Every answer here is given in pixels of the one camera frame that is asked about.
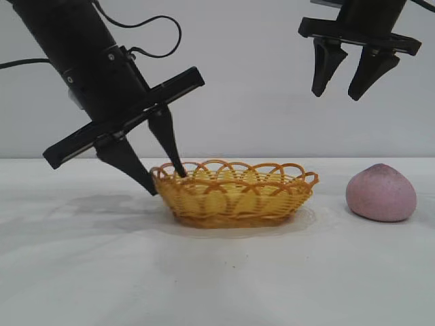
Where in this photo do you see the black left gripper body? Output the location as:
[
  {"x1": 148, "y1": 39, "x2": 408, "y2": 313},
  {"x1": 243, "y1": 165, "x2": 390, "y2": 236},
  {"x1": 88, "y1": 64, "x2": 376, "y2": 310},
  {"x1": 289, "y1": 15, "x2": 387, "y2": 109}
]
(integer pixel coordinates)
[{"x1": 41, "y1": 45, "x2": 206, "y2": 170}]

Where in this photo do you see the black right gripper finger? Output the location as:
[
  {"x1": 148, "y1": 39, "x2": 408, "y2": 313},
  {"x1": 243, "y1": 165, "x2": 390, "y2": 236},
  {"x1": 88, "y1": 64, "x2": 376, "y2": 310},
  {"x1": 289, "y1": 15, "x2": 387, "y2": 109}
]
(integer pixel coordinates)
[
  {"x1": 347, "y1": 46, "x2": 400, "y2": 102},
  {"x1": 311, "y1": 37, "x2": 349, "y2": 97}
]

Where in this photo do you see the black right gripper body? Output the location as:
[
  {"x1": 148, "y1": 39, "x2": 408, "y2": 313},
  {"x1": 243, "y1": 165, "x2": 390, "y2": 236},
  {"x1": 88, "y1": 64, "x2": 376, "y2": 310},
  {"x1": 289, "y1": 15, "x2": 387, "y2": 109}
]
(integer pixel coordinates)
[{"x1": 298, "y1": 0, "x2": 423, "y2": 56}]

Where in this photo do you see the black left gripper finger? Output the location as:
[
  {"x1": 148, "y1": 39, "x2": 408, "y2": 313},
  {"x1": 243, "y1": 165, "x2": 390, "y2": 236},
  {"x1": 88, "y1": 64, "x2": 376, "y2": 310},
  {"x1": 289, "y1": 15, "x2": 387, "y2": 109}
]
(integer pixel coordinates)
[
  {"x1": 94, "y1": 137, "x2": 160, "y2": 197},
  {"x1": 147, "y1": 108, "x2": 188, "y2": 179}
]

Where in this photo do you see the yellow woven plastic basket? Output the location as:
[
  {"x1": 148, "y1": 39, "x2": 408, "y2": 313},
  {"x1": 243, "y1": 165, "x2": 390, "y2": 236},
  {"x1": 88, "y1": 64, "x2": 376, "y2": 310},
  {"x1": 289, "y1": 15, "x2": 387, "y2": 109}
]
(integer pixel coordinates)
[{"x1": 149, "y1": 159, "x2": 320, "y2": 229}]

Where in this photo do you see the pink toy peach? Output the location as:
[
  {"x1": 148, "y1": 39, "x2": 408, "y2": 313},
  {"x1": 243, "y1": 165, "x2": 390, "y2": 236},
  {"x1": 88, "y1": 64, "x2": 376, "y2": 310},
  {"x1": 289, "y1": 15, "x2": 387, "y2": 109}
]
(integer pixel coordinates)
[{"x1": 345, "y1": 162, "x2": 418, "y2": 223}]

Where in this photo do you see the looping black left arm cable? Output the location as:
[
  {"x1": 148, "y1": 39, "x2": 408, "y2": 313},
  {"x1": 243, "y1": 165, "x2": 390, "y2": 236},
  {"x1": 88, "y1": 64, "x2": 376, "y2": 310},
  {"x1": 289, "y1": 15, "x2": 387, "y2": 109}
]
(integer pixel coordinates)
[{"x1": 88, "y1": 0, "x2": 183, "y2": 58}]

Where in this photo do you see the straight black left arm cable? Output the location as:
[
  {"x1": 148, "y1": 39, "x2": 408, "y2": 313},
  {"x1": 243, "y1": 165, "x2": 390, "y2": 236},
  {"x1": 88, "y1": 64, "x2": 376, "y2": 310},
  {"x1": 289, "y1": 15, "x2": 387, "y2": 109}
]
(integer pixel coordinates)
[{"x1": 0, "y1": 58, "x2": 52, "y2": 71}]

